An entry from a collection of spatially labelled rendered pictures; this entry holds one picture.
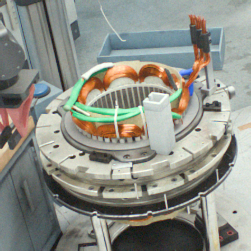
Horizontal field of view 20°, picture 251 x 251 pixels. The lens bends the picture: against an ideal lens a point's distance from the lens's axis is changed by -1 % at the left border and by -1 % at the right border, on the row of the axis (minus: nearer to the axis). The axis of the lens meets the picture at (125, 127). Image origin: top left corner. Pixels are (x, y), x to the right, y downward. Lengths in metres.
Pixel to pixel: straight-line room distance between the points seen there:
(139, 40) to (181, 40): 0.09
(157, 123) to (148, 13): 3.24
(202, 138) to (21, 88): 0.28
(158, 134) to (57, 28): 0.58
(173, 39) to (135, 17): 2.72
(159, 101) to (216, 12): 3.12
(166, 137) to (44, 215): 0.42
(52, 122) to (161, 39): 0.41
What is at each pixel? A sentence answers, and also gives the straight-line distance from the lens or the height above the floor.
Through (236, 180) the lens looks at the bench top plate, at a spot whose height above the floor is 0.78.
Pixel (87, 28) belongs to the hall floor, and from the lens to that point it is 4.19.
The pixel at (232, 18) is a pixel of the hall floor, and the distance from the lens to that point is 4.04.
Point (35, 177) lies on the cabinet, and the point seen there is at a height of 0.95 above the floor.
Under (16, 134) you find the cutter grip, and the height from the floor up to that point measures 1.14.
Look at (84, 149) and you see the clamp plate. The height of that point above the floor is 1.10.
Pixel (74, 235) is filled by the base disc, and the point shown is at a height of 0.80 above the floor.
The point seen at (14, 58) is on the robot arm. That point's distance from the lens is 0.94.
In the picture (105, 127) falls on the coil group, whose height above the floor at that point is 1.13.
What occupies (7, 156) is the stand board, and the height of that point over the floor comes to 1.05.
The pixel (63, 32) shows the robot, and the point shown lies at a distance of 1.56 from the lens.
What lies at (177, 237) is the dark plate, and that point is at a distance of 1.38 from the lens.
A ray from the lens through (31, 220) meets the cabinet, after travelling 1.32.
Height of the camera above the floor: 1.70
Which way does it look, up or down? 32 degrees down
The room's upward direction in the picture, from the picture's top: 11 degrees counter-clockwise
